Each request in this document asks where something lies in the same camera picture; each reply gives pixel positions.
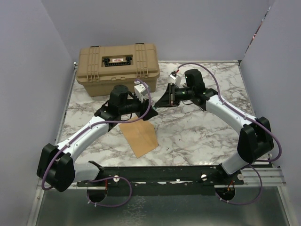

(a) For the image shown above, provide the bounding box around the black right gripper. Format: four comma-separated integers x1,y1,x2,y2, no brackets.
156,83,194,108

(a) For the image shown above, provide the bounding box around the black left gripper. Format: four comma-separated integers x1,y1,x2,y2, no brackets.
120,93,158,121

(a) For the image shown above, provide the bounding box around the brown paper envelope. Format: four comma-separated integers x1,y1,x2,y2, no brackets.
119,120,158,158

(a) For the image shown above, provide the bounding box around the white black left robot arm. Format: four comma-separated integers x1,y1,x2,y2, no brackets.
37,79,158,192

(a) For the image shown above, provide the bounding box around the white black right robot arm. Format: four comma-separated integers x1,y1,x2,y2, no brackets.
155,69,274,184

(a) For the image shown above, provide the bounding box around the tan plastic tool case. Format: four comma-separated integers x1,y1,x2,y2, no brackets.
76,43,160,97

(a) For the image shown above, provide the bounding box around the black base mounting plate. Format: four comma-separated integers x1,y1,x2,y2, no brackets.
77,165,244,196

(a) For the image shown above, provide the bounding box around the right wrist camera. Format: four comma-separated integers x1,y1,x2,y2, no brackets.
168,69,182,87

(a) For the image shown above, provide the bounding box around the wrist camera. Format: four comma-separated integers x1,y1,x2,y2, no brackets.
134,81,148,102
168,69,182,87

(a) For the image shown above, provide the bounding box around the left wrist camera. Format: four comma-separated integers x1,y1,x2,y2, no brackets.
134,81,148,102

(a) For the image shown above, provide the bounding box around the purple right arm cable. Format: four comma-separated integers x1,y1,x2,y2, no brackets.
176,62,283,205

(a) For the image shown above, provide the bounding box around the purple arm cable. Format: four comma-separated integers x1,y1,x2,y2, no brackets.
176,62,283,205
41,79,152,208

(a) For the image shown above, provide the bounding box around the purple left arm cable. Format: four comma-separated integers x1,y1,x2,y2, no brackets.
41,79,152,208

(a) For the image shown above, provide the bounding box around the aluminium frame rail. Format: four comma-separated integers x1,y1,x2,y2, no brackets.
36,168,286,190

